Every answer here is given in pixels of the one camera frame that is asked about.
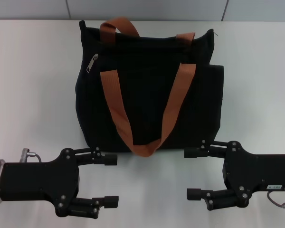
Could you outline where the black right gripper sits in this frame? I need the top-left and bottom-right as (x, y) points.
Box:
(184, 139), (285, 211)

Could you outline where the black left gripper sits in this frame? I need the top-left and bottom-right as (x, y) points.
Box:
(0, 147), (119, 219)

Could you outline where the black food bag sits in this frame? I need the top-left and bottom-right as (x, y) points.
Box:
(74, 17), (225, 158)

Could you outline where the grey left gripper cable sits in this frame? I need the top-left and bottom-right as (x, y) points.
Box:
(19, 148), (42, 163)

